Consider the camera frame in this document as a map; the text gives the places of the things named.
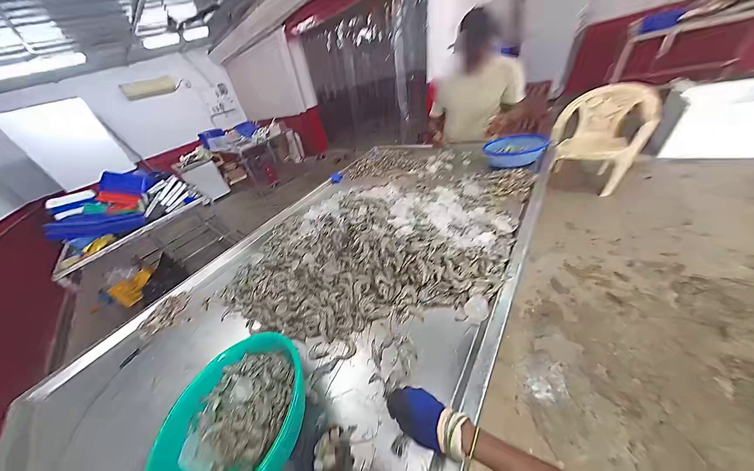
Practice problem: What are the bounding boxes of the cream plastic chair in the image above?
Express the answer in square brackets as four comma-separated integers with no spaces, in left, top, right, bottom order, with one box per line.
[550,82,664,198]

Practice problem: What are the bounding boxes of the wall electrical switch boards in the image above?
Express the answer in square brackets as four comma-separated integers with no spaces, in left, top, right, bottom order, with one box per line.
[209,82,236,116]

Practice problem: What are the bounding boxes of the clear ice lump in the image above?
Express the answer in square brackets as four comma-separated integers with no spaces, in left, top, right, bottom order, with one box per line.
[463,295,490,324]

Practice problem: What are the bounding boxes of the large bright white panel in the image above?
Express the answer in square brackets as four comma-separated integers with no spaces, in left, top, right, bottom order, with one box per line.
[657,75,754,160]

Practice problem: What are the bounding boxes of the teal plastic basin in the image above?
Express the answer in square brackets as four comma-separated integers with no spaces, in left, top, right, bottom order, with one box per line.
[146,331,306,471]

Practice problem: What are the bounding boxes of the person's right hand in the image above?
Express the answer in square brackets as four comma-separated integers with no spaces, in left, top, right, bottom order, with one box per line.
[387,386,448,455]

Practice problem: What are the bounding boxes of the large stainless steel table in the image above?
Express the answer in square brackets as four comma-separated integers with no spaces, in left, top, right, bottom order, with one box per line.
[0,144,556,471]

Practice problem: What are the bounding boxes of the scattered shrimp cluster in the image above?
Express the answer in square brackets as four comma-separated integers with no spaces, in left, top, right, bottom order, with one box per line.
[369,334,419,393]

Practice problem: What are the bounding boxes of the tan shrimp heap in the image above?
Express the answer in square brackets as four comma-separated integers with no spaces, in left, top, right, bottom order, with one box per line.
[478,167,538,202]

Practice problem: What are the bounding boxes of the transparent strip curtain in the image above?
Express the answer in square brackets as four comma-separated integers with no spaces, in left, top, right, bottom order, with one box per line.
[302,0,429,148]

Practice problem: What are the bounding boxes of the yellowed wall air conditioner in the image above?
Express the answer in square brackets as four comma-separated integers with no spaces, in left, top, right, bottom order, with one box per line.
[119,75,179,102]

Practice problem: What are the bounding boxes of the large pile of grey shrimp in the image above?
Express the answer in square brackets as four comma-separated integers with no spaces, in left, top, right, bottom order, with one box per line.
[221,186,515,344]

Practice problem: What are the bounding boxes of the person's right forearm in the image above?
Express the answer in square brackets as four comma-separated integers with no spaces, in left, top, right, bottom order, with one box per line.
[438,408,562,471]

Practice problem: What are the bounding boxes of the blue plastic basin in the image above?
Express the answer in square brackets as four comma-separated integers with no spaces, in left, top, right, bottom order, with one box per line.
[482,134,551,169]

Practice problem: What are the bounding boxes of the white crushed ice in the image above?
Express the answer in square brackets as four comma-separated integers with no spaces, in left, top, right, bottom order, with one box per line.
[302,177,518,249]

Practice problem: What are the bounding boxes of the yellow plastic bag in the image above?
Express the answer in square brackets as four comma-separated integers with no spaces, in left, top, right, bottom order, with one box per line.
[108,267,154,308]

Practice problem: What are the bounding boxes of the brownish shrimp heap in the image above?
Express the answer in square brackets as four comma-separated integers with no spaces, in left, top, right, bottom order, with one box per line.
[347,148,432,181]

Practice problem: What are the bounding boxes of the stack of coloured crates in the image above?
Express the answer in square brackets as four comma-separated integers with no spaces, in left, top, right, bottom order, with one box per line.
[44,170,199,242]

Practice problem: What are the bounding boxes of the basin load of shrimp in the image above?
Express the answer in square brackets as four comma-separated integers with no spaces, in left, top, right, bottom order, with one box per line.
[192,351,295,471]

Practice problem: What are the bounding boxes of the small heap of shrimp waste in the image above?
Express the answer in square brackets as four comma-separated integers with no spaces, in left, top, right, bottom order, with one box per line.
[139,292,192,337]

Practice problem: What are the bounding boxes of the white box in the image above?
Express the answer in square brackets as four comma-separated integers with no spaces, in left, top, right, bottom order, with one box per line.
[181,160,231,203]

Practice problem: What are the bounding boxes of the black bag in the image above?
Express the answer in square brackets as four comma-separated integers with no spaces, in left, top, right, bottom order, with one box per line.
[143,253,190,304]

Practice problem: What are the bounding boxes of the low metal rack table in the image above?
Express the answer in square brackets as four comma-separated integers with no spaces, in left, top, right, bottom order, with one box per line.
[51,196,209,283]

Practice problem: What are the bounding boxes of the bright white wall panel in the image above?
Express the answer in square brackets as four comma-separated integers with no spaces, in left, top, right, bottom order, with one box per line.
[0,97,135,192]

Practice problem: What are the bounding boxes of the small dark shrimp heap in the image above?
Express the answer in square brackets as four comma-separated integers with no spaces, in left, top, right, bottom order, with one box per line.
[313,425,357,471]

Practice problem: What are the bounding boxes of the cluttered side table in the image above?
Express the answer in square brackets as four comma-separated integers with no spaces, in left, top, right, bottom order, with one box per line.
[198,120,306,191]

